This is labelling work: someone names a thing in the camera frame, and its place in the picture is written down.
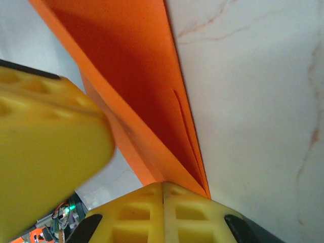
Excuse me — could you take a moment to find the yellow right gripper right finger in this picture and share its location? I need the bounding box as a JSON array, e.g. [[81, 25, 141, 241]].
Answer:
[[163, 181, 286, 243]]

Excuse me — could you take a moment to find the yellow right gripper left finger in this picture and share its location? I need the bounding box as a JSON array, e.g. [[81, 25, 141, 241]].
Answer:
[[67, 182, 165, 243]]

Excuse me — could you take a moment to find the orange paper sheet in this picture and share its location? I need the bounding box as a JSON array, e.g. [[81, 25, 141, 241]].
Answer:
[[27, 0, 212, 200]]

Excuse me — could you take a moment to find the black controller board with wires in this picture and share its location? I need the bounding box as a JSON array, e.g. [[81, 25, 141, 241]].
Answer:
[[15, 194, 88, 243]]

